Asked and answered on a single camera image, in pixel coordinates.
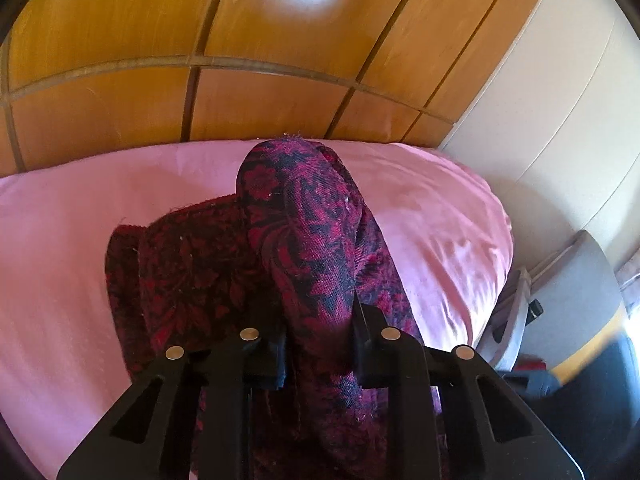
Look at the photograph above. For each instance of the pink bed sheet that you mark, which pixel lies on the pink bed sheet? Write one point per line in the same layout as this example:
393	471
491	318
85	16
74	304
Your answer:
65	260

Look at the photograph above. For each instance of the wooden panelled headboard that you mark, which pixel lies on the wooden panelled headboard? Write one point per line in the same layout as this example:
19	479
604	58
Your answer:
150	105

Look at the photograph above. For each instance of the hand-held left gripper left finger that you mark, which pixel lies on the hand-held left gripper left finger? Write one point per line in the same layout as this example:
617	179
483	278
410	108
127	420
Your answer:
272	357

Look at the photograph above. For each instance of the red floral knit top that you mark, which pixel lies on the red floral knit top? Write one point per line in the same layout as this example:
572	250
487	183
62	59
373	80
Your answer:
300	220

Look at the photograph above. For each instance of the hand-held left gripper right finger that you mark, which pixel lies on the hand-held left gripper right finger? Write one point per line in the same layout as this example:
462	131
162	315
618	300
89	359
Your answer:
367	357

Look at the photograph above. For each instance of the grey office chair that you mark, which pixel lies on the grey office chair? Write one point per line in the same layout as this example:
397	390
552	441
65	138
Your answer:
585	280

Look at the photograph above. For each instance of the red cloth item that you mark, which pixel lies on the red cloth item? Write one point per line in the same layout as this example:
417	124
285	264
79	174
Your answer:
532	366

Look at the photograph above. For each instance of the white wardrobe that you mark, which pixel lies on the white wardrobe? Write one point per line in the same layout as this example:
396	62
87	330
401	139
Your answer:
550	110

